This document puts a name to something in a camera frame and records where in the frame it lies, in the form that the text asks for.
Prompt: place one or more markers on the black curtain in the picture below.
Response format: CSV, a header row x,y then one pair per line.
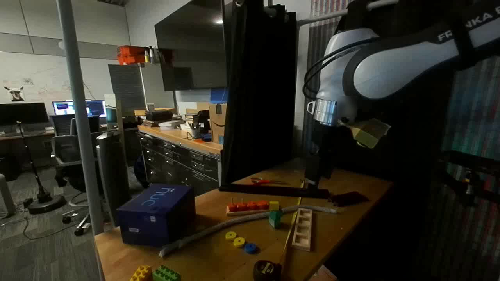
x,y
260,94

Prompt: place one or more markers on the grey slanted pole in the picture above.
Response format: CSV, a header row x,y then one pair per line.
x,y
79,103

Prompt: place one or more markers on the dark grey cylinder bin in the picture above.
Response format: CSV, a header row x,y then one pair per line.
x,y
112,177

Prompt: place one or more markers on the dark computer monitor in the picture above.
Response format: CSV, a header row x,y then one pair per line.
x,y
24,114

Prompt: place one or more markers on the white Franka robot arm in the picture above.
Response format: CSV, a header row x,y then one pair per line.
x,y
407,63

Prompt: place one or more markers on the drawer cabinet with wooden top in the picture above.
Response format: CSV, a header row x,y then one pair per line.
x,y
177,158

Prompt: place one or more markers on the dark cloth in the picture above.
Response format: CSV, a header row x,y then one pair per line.
x,y
349,199

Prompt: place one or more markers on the large black wall screen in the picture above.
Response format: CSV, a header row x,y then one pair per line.
x,y
190,47

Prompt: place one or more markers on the small drone on wall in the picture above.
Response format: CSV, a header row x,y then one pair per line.
x,y
17,94

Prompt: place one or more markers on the yellow toy block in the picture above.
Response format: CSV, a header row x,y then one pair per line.
x,y
274,205

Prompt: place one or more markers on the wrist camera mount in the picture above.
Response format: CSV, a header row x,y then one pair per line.
x,y
371,133

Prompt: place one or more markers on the green toy block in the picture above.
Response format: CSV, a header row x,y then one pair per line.
x,y
274,219

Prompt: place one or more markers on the long black metal rail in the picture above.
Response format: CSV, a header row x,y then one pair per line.
x,y
271,191

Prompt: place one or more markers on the yellow lego brick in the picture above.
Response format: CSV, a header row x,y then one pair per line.
x,y
142,274

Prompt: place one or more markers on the grey partition panel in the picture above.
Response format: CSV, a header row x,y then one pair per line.
x,y
127,88

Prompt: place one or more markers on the brown cardboard box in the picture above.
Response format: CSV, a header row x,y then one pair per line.
x,y
218,122

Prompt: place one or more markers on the blue cardboard box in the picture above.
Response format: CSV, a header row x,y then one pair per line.
x,y
157,216

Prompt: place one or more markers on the green lego brick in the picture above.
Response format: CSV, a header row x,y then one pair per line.
x,y
167,274

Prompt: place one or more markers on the lit computer monitor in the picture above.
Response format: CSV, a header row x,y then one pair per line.
x,y
98,108
63,108

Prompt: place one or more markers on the black office chair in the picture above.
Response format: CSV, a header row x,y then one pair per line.
x,y
68,156

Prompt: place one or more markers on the grey braided sleeve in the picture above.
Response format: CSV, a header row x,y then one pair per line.
x,y
209,231

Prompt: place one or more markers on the long thin tan strip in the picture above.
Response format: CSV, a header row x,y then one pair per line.
x,y
290,241

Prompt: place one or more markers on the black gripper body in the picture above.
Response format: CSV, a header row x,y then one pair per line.
x,y
320,156

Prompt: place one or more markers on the black microphone stand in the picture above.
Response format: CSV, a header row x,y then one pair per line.
x,y
45,200

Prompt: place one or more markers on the orange storage box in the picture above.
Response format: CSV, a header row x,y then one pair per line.
x,y
131,55

